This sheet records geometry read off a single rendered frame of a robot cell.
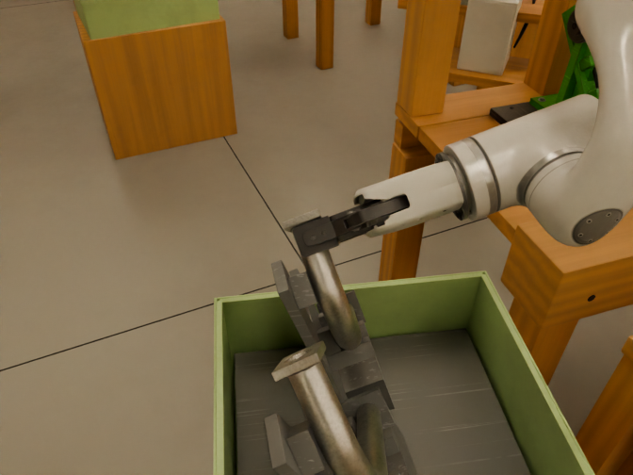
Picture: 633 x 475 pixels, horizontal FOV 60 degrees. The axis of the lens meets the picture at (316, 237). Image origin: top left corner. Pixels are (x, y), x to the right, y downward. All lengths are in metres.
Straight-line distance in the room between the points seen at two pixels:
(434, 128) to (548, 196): 0.87
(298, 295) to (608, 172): 0.31
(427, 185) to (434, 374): 0.41
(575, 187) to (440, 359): 0.45
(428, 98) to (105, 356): 1.37
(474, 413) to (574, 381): 1.24
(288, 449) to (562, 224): 0.31
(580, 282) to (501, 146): 0.53
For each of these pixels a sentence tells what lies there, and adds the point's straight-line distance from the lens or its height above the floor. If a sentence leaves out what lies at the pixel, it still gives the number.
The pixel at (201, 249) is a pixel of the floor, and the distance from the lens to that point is 2.38.
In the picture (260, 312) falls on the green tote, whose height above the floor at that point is 0.93.
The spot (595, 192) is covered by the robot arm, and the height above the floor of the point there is 1.27.
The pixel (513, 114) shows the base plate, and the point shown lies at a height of 0.90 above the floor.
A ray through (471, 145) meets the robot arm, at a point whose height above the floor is 1.26.
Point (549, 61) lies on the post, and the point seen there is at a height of 0.97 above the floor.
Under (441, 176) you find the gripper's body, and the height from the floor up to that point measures 1.25.
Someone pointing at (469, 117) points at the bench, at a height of 0.88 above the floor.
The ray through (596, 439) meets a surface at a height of 0.59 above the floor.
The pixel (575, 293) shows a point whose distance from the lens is 1.09.
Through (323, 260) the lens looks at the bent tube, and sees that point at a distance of 0.57.
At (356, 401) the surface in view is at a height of 0.95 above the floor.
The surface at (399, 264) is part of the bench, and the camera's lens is 1.74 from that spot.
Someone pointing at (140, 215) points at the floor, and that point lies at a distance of 2.63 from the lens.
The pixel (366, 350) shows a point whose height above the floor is 1.02.
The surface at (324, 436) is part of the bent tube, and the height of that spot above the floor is 1.14.
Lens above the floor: 1.55
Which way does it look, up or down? 41 degrees down
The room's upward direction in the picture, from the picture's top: straight up
